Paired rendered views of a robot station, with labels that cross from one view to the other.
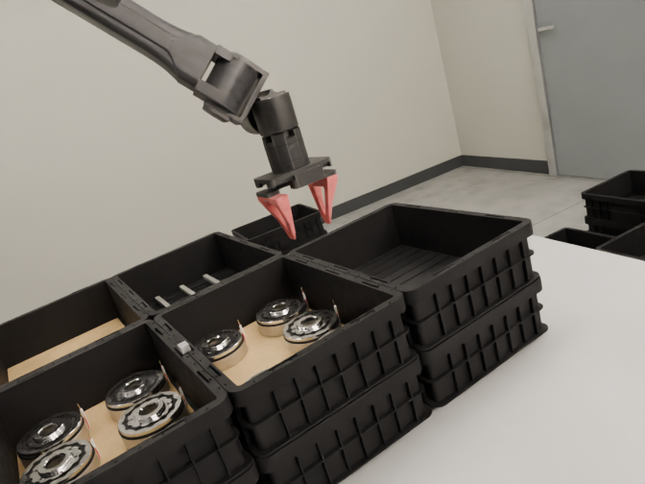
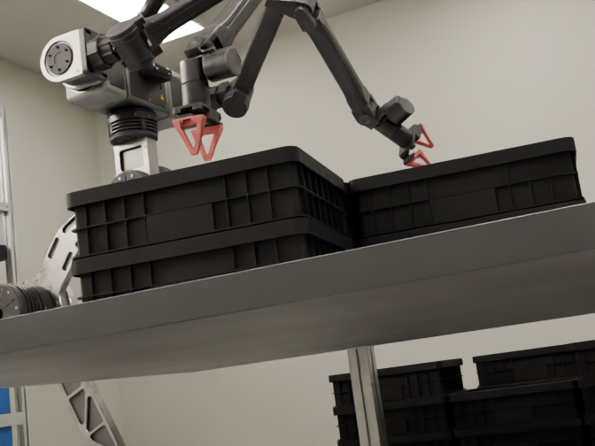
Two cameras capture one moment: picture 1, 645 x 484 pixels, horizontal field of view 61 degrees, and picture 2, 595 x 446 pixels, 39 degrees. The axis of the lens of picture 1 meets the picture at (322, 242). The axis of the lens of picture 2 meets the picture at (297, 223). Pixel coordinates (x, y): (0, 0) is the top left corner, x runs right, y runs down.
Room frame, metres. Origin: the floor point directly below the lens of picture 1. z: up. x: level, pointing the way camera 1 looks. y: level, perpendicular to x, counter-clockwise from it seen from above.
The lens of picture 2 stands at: (2.08, -1.07, 0.58)
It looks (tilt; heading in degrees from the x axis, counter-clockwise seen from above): 11 degrees up; 134
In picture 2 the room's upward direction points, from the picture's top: 8 degrees counter-clockwise
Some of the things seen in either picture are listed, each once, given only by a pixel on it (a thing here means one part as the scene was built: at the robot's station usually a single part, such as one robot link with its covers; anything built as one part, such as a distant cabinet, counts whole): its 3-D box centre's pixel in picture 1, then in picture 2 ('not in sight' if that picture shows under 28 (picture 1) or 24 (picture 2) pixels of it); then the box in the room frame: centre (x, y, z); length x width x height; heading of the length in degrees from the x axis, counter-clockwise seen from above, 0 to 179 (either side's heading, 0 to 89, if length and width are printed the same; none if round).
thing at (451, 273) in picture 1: (399, 243); (212, 194); (1.00, -0.14, 0.92); 0.40 x 0.30 x 0.02; 27
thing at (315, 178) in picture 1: (312, 197); (195, 134); (0.81, 0.00, 1.10); 0.07 x 0.07 x 0.09; 26
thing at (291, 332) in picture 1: (310, 325); not in sight; (0.89, 0.06, 0.86); 0.10 x 0.10 x 0.01
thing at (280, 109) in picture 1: (273, 114); (196, 73); (0.81, 0.02, 1.23); 0.07 x 0.06 x 0.07; 18
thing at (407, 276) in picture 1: (405, 266); (215, 222); (1.00, -0.14, 0.87); 0.40 x 0.30 x 0.11; 27
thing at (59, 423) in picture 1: (48, 430); not in sight; (0.78, 0.51, 0.86); 0.05 x 0.05 x 0.01
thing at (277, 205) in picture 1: (291, 205); (203, 137); (0.79, 0.03, 1.10); 0.07 x 0.07 x 0.09; 26
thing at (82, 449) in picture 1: (57, 465); not in sight; (0.69, 0.46, 0.86); 0.10 x 0.10 x 0.01
